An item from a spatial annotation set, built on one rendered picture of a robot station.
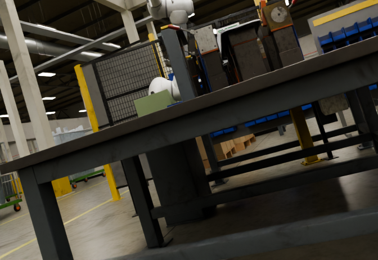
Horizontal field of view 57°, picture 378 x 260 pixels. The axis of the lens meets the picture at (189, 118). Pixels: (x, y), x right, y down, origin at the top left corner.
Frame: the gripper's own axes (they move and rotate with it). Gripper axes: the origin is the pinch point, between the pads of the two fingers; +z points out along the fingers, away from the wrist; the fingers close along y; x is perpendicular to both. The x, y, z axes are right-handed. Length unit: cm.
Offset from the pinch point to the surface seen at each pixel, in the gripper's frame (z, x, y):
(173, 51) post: 32.8, -16.9, -4.4
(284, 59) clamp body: 55, -38, 41
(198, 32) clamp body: 30.5, -30.0, 7.5
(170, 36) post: 25.2, -17.1, -3.6
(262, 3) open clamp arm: 26, -36, 40
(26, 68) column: -215, 750, -264
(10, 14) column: -366, 749, -264
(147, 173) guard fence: 107, 294, -38
